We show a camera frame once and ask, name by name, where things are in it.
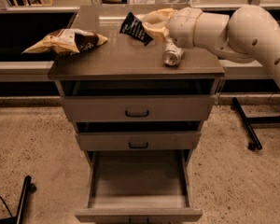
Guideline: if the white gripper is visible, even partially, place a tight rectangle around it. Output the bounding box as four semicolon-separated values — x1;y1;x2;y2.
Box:
136;7;203;49

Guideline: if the dark blue rxbar wrapper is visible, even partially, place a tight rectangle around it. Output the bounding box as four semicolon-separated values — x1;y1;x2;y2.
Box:
119;12;153;46

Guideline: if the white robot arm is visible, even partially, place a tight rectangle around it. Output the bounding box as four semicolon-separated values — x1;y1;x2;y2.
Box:
142;5;280;89

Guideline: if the grey top drawer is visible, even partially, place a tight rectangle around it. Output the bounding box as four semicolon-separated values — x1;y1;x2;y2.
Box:
62;79;214;122

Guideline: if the grey drawer cabinet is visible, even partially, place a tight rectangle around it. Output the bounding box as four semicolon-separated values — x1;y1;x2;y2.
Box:
48;4;226;224

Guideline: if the grey middle drawer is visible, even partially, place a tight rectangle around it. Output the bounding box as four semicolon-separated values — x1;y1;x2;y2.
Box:
76;121;201;151

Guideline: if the grey open bottom drawer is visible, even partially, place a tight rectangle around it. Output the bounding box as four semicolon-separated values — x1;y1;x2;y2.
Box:
76;150;203;224

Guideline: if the silver soda can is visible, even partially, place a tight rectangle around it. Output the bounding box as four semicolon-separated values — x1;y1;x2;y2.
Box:
162;43;184;66

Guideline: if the yellow brown chip bag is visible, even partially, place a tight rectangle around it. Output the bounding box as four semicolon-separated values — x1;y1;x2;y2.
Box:
24;29;107;55

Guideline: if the black stand leg right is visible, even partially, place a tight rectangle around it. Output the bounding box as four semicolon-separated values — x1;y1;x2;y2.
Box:
231;97;280;151

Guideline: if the black stand leg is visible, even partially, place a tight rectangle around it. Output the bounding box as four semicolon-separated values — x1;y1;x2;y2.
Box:
0;175;36;224
231;97;280;151

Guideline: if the black stand leg left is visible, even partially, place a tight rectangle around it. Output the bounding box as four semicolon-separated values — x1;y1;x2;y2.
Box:
0;175;36;224

